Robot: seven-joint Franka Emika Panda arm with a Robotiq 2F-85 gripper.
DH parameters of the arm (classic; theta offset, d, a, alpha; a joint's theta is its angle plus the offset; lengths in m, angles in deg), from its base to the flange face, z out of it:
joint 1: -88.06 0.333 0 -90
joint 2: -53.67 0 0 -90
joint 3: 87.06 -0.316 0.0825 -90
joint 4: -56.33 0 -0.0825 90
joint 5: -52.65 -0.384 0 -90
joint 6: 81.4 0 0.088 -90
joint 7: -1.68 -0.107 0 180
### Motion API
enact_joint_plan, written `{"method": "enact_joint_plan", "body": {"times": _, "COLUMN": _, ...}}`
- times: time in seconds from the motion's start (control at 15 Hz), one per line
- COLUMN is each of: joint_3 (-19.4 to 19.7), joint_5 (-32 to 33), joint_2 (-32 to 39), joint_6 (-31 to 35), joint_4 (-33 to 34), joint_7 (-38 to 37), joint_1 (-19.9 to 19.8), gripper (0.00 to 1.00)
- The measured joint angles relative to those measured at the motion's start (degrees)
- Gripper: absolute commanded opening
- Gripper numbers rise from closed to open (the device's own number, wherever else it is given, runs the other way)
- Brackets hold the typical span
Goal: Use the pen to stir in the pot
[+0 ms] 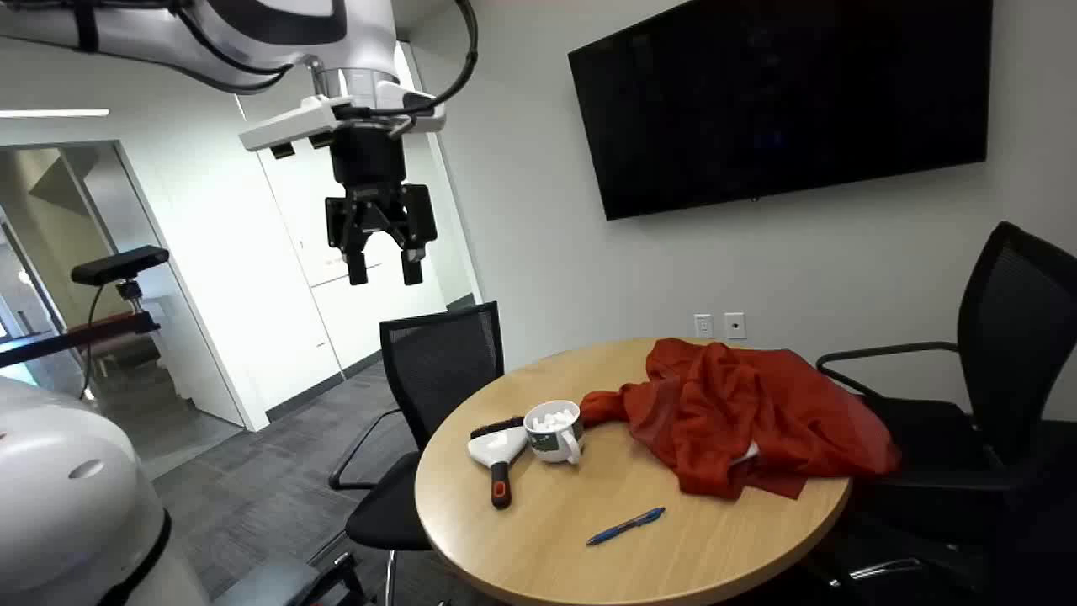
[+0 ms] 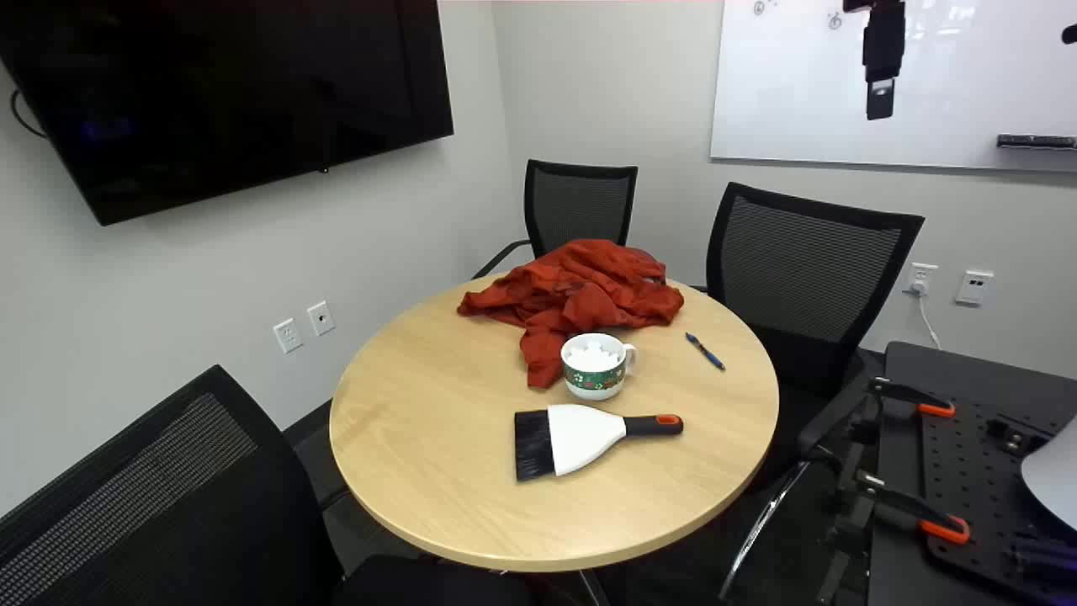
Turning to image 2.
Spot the white wall outlet with plug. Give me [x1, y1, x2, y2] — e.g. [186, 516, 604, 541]
[901, 260, 941, 301]

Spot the black bracket on plate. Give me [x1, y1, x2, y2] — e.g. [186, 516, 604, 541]
[986, 414, 1049, 458]

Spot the white whiteboard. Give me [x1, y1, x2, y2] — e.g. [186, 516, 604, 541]
[708, 0, 1077, 177]

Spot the white scraper orange black handle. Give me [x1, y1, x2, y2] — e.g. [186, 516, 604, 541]
[512, 400, 687, 485]

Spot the black clamp orange handle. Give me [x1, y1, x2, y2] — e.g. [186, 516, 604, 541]
[867, 377, 964, 429]
[850, 467, 977, 552]

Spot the white power cable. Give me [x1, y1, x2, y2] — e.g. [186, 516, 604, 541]
[915, 287, 949, 350]

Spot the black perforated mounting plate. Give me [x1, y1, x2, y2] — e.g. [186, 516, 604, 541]
[867, 340, 1077, 606]

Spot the red cloth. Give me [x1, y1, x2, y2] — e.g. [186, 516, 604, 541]
[453, 236, 687, 393]

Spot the black television cable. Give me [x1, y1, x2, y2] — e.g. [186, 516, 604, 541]
[8, 85, 49, 141]

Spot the black chair ribbed back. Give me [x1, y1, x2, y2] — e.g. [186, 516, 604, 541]
[0, 363, 347, 606]

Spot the black mesh chair wide back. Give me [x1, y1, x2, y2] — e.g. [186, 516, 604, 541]
[704, 177, 930, 606]

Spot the black mesh chair narrow back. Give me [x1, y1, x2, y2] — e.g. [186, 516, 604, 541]
[472, 158, 639, 283]

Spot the black whiteboard marker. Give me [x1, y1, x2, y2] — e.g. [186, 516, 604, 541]
[994, 132, 1077, 152]

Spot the black wall television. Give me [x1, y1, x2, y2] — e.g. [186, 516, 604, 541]
[0, 0, 457, 228]

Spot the black pen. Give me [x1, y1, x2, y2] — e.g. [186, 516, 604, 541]
[683, 330, 731, 374]

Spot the white green ceramic pot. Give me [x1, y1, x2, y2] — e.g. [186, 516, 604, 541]
[559, 330, 639, 405]

